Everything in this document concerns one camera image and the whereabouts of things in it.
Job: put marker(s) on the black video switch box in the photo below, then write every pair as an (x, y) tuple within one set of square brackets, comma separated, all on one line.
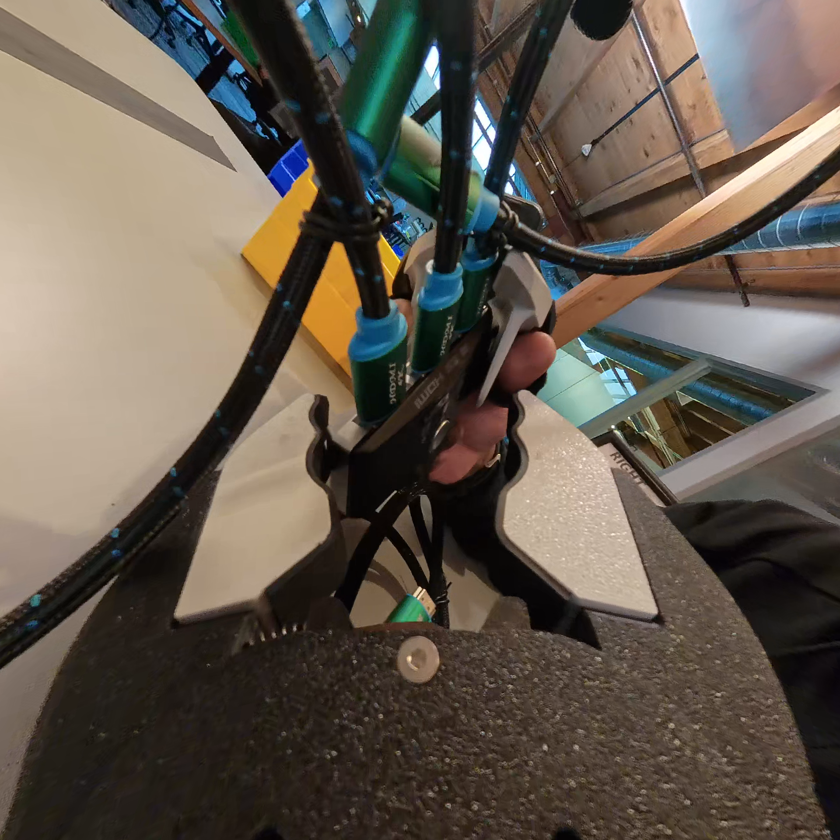
[(394, 446)]

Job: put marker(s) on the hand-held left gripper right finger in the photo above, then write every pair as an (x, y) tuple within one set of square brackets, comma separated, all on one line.
[(577, 518)]

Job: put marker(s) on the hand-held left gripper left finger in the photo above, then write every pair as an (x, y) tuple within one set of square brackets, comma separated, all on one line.
[(262, 512)]

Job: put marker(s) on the person's right forearm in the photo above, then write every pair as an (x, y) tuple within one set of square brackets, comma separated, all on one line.
[(754, 577)]

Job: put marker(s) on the framed marker poster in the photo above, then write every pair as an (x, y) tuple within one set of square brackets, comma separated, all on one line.
[(633, 466)]

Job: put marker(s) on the black round microphone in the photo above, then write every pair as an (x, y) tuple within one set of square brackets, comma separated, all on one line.
[(600, 16)]

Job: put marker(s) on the metal air duct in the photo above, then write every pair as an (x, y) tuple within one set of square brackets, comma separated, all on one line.
[(787, 226)]

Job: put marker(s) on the wooden beam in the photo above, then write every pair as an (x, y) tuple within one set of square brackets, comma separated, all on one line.
[(689, 229)]

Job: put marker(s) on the yellow plastic bin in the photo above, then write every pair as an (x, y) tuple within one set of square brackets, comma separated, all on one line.
[(328, 295)]

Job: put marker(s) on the person's right hand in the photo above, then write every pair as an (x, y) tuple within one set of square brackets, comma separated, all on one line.
[(531, 361)]

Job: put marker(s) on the blue plastic bin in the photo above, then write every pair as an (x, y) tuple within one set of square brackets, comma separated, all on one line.
[(289, 170)]

